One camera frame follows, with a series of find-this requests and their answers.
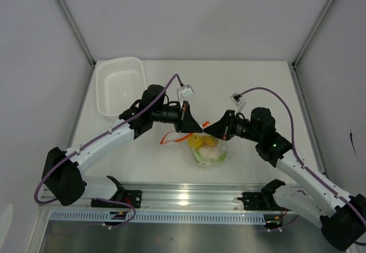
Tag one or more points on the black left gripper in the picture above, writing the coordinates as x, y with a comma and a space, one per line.
188, 124

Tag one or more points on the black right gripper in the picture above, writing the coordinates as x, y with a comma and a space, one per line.
223, 128

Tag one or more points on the green orange mango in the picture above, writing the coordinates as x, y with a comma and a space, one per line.
209, 141

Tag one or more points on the yellow orange round fruit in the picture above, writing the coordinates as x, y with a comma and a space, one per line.
195, 141

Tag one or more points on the clear zip bag orange zipper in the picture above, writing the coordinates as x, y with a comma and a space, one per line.
175, 139

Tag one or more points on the white cauliflower with green leaves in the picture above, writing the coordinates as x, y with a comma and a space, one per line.
208, 156

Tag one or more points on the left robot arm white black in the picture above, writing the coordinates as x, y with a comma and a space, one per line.
64, 171

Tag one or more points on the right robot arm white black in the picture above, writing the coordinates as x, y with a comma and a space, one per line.
339, 215

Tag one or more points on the white perforated plastic basket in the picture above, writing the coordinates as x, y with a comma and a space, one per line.
119, 82

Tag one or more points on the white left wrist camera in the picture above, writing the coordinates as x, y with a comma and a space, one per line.
183, 93

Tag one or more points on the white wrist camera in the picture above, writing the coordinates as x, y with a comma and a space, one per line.
183, 93
239, 102

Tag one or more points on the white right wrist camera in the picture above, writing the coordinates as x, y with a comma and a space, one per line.
239, 102

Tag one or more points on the aluminium mounting rail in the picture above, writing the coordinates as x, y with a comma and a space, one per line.
164, 197

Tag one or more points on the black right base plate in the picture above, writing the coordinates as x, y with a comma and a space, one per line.
258, 201

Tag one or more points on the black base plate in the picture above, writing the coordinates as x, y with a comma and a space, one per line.
132, 197
258, 201

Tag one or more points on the white slotted cable duct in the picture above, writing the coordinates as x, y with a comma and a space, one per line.
158, 217

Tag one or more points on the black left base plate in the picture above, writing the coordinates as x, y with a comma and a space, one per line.
132, 197

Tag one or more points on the right aluminium frame post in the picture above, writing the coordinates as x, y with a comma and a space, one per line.
317, 26

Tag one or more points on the aluminium frame post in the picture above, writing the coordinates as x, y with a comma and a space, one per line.
317, 26
75, 31

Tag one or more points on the left aluminium frame post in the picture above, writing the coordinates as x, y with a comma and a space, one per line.
75, 31

